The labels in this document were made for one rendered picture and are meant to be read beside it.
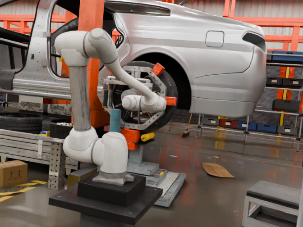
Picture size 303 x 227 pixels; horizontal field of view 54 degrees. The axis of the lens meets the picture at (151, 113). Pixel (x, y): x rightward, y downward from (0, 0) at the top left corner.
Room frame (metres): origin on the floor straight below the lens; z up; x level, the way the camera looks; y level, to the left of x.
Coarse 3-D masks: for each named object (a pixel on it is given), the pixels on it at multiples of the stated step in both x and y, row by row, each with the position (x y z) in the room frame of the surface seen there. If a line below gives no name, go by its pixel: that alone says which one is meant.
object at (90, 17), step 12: (84, 0) 2.64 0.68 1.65; (96, 0) 2.62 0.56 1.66; (84, 12) 2.64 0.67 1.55; (96, 12) 2.63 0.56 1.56; (84, 24) 2.63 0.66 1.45; (96, 24) 2.65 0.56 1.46; (96, 60) 2.70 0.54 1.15; (96, 72) 2.72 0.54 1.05; (96, 84) 2.74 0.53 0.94; (96, 96) 2.76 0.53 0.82; (72, 120) 2.65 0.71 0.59
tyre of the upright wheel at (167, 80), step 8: (128, 64) 2.66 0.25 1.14; (136, 64) 2.63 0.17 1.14; (144, 64) 2.62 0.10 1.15; (152, 64) 2.60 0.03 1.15; (168, 80) 2.56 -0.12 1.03; (168, 88) 2.55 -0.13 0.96; (176, 88) 2.74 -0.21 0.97; (168, 96) 2.55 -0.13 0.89; (176, 96) 2.68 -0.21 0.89; (176, 104) 2.70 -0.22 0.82; (168, 112) 2.55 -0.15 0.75; (160, 120) 2.56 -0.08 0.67; (168, 120) 2.69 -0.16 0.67; (152, 128) 2.58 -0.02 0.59
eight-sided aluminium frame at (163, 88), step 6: (126, 66) 2.57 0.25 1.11; (132, 66) 2.56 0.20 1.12; (126, 72) 2.62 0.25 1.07; (150, 72) 2.52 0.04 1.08; (156, 78) 2.50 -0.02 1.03; (162, 84) 2.48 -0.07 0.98; (162, 90) 2.48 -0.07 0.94; (108, 96) 2.61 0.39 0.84; (162, 96) 2.48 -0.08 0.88; (108, 102) 2.61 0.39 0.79; (108, 108) 2.60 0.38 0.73; (156, 114) 2.49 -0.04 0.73; (162, 114) 2.49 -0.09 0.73; (120, 120) 2.62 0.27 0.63; (150, 120) 2.50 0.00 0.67; (120, 126) 2.57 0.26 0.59; (126, 126) 2.56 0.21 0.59; (132, 126) 2.54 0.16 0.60; (138, 126) 2.53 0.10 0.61; (144, 126) 2.51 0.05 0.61
